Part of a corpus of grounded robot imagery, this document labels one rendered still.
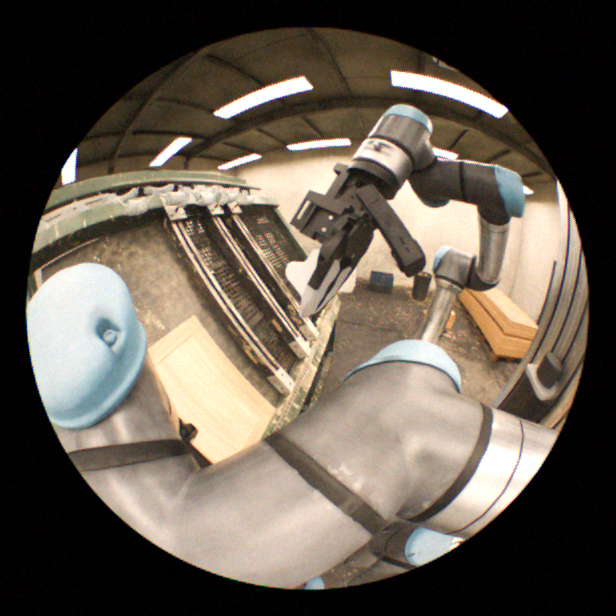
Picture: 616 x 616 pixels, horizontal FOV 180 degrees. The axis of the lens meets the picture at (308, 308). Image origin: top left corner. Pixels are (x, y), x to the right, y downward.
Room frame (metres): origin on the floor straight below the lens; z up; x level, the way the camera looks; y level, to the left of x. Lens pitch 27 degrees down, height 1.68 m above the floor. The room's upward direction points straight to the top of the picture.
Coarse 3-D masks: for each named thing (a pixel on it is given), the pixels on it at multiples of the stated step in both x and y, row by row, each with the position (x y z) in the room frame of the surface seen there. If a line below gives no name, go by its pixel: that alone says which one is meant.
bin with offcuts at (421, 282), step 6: (414, 276) 3.88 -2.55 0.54; (420, 276) 3.69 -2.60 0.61; (426, 276) 3.61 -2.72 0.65; (432, 276) 3.66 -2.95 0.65; (414, 282) 3.84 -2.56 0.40; (420, 282) 3.68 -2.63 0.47; (426, 282) 3.62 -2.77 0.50; (414, 288) 3.82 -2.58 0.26; (420, 288) 3.68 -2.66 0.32; (426, 288) 3.64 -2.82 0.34; (414, 294) 3.78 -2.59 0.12; (420, 294) 3.67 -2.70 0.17; (426, 294) 3.68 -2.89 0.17; (420, 300) 3.67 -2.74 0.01
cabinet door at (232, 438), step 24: (168, 336) 0.44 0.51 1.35; (192, 336) 0.51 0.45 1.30; (168, 360) 0.37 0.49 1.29; (192, 360) 0.44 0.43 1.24; (216, 360) 0.51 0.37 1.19; (168, 384) 0.30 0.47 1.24; (192, 384) 0.36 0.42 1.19; (216, 384) 0.43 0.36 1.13; (240, 384) 0.49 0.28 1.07; (192, 408) 0.29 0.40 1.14; (216, 408) 0.34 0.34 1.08; (240, 408) 0.40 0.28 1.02; (264, 408) 0.46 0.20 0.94; (216, 432) 0.26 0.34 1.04; (240, 432) 0.31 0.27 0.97; (216, 456) 0.17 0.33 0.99
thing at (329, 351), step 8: (312, 320) 1.66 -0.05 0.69; (336, 320) 1.79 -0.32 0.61; (296, 328) 1.30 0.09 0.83; (328, 344) 1.83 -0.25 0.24; (280, 352) 1.00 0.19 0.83; (328, 352) 1.76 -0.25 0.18; (328, 360) 1.61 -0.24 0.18; (328, 368) 1.52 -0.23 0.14; (320, 376) 1.36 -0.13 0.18; (320, 384) 1.25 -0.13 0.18; (320, 392) 1.17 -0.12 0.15; (312, 400) 1.05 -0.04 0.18
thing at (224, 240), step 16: (224, 192) 1.02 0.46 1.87; (208, 208) 1.01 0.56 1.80; (208, 224) 1.03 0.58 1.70; (224, 240) 1.00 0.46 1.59; (240, 256) 1.01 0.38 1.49; (240, 272) 0.97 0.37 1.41; (256, 288) 0.94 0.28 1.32; (272, 304) 0.93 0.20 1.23; (288, 320) 0.94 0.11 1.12; (288, 336) 0.89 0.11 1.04; (304, 352) 0.86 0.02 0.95
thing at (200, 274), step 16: (176, 208) 0.77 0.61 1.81; (176, 224) 0.79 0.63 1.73; (176, 240) 0.74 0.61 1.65; (192, 256) 0.73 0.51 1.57; (192, 272) 0.71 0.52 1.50; (208, 272) 0.74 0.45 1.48; (208, 288) 0.69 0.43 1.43; (224, 304) 0.71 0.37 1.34; (224, 320) 0.67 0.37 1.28; (240, 320) 0.69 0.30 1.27; (240, 336) 0.65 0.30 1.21; (256, 352) 0.63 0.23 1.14; (272, 368) 0.62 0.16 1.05; (288, 384) 0.60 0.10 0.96
